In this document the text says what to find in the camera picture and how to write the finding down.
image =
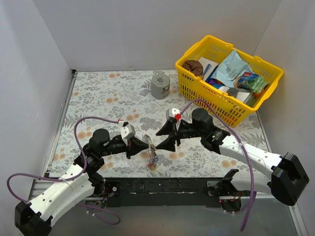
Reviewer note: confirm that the grey toilet paper roll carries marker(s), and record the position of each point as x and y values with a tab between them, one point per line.
160	86

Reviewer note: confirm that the grey lid can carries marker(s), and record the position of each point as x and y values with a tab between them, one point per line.
232	92

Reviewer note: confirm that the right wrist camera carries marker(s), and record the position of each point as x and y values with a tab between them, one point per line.
173	115

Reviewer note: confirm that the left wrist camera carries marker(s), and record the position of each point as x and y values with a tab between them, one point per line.
127	132

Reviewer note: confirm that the orange fruit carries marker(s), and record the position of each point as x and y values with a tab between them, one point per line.
257	95

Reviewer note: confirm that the light blue chips bag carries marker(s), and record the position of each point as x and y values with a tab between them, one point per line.
230	69

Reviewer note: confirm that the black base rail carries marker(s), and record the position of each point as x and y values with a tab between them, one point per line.
174	191

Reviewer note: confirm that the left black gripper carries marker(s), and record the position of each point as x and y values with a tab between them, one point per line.
128	147

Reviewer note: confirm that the floral table mat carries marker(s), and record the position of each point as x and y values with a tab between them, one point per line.
99	99

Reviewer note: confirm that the yellow plastic basket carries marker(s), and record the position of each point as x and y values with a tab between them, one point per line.
228	108

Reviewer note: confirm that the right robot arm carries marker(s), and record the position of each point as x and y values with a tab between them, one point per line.
281	176

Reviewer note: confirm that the brown round item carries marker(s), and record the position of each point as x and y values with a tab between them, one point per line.
194	66

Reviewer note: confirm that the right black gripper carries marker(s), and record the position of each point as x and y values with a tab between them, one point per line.
177	134

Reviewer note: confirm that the white box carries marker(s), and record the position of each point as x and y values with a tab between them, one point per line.
209	68

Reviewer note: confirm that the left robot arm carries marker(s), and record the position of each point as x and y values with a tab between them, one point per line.
81	180

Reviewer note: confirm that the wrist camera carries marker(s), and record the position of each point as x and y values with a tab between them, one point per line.
127	132
173	115

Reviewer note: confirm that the silver keyring with keys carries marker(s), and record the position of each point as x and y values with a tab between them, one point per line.
153	157

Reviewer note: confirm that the green sponge pack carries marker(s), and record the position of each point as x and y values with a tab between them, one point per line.
250	81

